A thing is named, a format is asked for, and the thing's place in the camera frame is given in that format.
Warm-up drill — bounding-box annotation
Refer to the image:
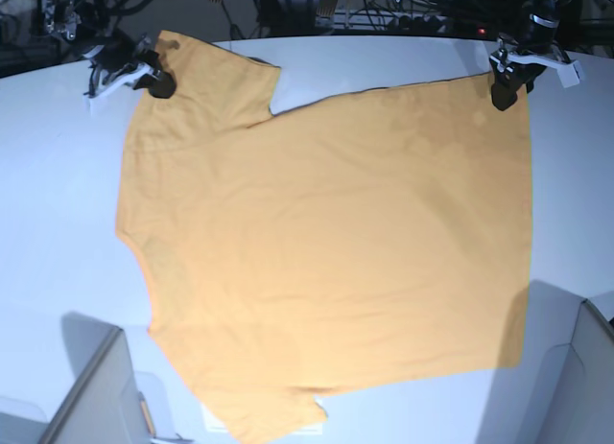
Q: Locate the right grey bin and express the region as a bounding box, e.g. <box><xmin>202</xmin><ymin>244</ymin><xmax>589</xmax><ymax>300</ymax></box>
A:
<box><xmin>476</xmin><ymin>299</ymin><xmax>613</xmax><ymax>443</ymax></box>

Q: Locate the grey bin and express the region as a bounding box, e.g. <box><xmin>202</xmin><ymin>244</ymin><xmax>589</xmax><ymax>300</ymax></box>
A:
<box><xmin>1</xmin><ymin>316</ymin><xmax>192</xmax><ymax>443</ymax></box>
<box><xmin>476</xmin><ymin>299</ymin><xmax>613</xmax><ymax>443</ymax></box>

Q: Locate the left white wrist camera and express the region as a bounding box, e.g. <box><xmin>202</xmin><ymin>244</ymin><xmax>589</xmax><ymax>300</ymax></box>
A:
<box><xmin>557</xmin><ymin>60</ymin><xmax>584</xmax><ymax>88</ymax></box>

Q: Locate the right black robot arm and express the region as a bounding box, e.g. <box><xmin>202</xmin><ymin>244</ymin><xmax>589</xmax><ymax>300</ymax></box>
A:
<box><xmin>37</xmin><ymin>0</ymin><xmax>177</xmax><ymax>102</ymax></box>

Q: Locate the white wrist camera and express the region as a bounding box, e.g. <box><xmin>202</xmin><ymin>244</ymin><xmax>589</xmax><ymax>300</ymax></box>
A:
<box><xmin>557</xmin><ymin>60</ymin><xmax>584</xmax><ymax>88</ymax></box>
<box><xmin>83</xmin><ymin>95</ymin><xmax>106</xmax><ymax>117</ymax></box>

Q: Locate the left grey bin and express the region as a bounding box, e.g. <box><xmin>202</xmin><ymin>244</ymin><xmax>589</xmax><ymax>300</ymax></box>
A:
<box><xmin>1</xmin><ymin>316</ymin><xmax>192</xmax><ymax>443</ymax></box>

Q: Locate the orange T-shirt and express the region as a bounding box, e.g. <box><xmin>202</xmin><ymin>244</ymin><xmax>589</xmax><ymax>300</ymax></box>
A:
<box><xmin>116</xmin><ymin>31</ymin><xmax>532</xmax><ymax>443</ymax></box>

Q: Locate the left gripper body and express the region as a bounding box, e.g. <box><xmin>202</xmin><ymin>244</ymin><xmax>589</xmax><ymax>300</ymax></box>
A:
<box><xmin>489</xmin><ymin>33</ymin><xmax>572</xmax><ymax>75</ymax></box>

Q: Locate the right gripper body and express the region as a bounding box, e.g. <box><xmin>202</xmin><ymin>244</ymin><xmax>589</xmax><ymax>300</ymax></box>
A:
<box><xmin>82</xmin><ymin>32</ymin><xmax>158</xmax><ymax>99</ymax></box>

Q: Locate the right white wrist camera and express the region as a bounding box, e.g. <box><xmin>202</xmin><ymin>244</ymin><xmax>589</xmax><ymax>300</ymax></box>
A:
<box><xmin>83</xmin><ymin>95</ymin><xmax>106</xmax><ymax>117</ymax></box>

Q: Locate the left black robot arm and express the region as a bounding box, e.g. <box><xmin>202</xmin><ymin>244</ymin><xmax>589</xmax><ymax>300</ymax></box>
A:
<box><xmin>489</xmin><ymin>0</ymin><xmax>582</xmax><ymax>111</ymax></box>

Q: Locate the black power strip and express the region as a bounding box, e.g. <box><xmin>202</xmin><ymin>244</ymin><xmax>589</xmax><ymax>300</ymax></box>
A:
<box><xmin>315</xmin><ymin>12</ymin><xmax>452</xmax><ymax>35</ymax></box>

